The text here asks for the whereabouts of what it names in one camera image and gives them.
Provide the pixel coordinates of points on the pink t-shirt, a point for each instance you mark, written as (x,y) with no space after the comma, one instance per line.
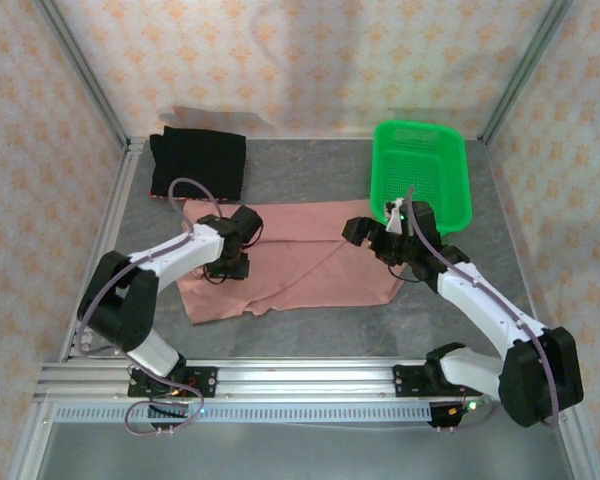
(305,270)

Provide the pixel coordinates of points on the green plastic basket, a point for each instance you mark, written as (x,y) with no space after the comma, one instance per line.
(430,165)

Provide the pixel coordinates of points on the black t-shirt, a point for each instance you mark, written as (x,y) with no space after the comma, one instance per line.
(195,160)

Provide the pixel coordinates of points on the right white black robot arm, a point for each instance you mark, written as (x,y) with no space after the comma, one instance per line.
(480,300)

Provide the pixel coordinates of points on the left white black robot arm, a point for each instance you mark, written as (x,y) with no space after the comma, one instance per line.
(180,250)

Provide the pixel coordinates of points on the aluminium base beam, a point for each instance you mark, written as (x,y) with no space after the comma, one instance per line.
(305,380)

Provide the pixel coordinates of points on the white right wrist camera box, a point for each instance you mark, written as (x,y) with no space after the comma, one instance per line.
(394,217)

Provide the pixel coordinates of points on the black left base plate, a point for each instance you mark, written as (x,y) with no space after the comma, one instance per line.
(205,380)

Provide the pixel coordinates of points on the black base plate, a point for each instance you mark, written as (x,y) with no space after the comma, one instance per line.
(405,380)
(205,380)

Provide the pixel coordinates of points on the aluminium table side rail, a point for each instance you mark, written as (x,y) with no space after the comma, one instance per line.
(115,195)

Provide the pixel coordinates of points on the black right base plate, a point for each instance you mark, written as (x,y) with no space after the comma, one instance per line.
(405,380)

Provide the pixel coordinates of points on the aluminium frame post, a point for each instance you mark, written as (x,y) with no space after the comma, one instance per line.
(80,65)
(525,65)

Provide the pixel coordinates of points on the aluminium frame leg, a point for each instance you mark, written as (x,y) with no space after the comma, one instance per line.
(580,455)
(27,450)

